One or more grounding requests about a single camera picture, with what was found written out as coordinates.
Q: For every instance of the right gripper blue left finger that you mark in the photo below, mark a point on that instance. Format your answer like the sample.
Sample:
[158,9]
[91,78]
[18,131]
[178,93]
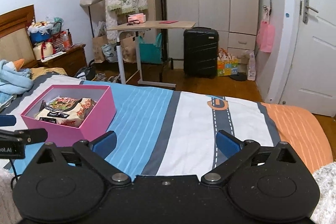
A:
[104,144]

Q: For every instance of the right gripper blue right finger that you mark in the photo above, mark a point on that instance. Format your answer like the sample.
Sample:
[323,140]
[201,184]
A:
[227,145]

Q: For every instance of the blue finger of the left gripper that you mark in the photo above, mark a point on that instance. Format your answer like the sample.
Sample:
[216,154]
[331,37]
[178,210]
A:
[7,120]

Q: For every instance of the large instant noodle pack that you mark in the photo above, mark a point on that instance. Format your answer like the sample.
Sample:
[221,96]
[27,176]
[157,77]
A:
[65,111]

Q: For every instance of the pink cardboard box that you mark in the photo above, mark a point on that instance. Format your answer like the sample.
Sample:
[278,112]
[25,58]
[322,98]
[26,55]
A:
[95,124]

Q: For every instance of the light blue plush blanket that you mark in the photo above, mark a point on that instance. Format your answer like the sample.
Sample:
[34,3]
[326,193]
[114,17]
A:
[14,79]

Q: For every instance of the white pink package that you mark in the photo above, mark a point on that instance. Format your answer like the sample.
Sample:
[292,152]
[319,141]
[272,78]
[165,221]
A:
[251,66]

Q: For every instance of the dark backpack on floor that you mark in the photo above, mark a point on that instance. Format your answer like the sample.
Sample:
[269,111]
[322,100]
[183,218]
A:
[86,73]

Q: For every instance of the wooden headboard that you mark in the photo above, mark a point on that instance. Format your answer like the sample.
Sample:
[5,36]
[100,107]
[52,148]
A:
[15,41]

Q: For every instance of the cream bag red ribbon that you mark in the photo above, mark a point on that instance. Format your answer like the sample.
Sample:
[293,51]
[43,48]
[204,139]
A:
[43,50]

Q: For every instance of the colourful gift bag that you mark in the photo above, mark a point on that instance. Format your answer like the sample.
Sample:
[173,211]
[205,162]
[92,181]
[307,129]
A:
[227,64]

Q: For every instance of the wooden nightstand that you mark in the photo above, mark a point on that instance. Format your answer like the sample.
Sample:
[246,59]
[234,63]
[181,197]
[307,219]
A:
[72,61]

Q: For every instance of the blue gift basket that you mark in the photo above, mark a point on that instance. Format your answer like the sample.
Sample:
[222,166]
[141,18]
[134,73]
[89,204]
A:
[39,31]

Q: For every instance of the brown paper bag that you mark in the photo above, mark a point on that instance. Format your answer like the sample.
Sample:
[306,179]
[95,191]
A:
[98,41]

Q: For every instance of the teal tote bag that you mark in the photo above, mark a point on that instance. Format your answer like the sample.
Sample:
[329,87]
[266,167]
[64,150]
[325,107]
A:
[151,52]

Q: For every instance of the white door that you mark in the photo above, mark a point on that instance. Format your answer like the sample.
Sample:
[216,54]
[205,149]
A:
[311,81]

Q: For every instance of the black suitcase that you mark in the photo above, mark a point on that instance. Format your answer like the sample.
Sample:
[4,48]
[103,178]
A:
[200,52]

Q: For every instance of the pink hanging bag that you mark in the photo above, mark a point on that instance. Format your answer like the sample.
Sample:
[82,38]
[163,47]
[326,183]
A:
[266,32]

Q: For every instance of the rolling side table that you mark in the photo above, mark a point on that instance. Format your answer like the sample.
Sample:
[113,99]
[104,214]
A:
[136,29]

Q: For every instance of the pink tissue box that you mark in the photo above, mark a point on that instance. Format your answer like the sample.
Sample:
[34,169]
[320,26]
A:
[136,18]

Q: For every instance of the silver door handle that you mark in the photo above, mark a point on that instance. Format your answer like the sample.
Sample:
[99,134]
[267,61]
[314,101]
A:
[306,9]

